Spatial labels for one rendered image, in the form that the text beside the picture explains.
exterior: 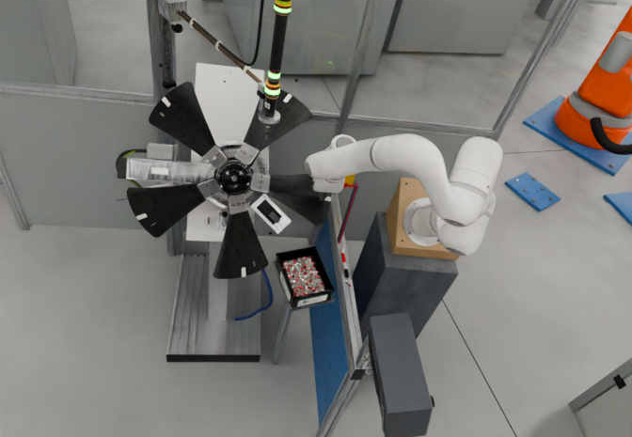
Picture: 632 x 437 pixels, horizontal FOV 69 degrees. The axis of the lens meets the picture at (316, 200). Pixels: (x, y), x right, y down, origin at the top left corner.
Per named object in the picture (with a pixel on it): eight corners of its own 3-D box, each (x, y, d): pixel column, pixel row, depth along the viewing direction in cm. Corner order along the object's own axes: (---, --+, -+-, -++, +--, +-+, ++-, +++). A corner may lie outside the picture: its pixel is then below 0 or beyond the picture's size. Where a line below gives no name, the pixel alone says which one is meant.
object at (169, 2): (156, 12, 172) (155, -11, 166) (174, 9, 176) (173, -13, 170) (169, 24, 167) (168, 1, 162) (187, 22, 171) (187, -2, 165)
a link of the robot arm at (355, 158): (354, 184, 116) (307, 182, 144) (404, 164, 122) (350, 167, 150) (344, 149, 114) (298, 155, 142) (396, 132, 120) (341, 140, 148)
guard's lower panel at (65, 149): (22, 220, 270) (-32, 84, 208) (436, 241, 317) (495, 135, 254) (20, 224, 268) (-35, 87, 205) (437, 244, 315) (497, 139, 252)
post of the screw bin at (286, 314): (271, 360, 241) (292, 267, 186) (277, 358, 243) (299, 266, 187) (272, 365, 239) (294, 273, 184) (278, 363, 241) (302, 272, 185)
